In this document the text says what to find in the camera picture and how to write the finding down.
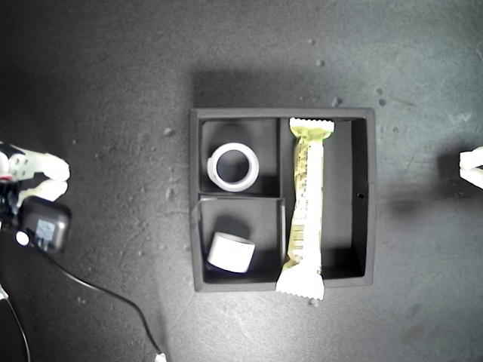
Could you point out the large white tape roll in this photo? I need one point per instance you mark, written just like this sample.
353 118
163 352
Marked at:
212 169

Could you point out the snack bar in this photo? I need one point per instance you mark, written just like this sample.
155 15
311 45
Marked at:
309 188

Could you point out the small white tape roll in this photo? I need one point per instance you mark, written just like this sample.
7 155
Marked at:
230 252

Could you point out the black compartment tray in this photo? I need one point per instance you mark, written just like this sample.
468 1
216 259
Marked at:
241 286

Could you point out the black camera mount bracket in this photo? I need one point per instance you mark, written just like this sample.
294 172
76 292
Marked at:
7 203

